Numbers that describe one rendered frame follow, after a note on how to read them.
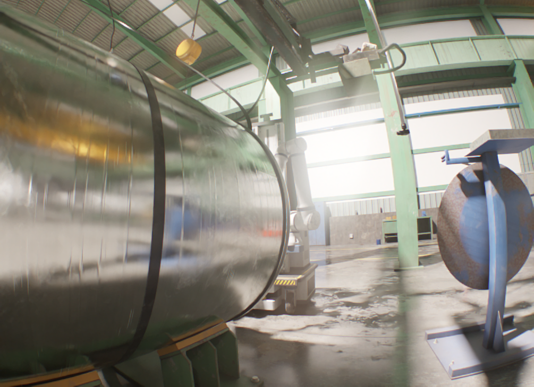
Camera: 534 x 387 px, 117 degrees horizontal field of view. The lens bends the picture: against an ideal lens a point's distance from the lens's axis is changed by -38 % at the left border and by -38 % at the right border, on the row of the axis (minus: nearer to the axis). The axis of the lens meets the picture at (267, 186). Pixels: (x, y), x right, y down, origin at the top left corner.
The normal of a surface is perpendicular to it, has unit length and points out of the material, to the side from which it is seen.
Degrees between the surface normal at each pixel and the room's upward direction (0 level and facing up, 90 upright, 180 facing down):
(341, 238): 90
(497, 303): 90
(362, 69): 90
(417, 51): 90
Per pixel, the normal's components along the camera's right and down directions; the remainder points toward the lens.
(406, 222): -0.46, -0.14
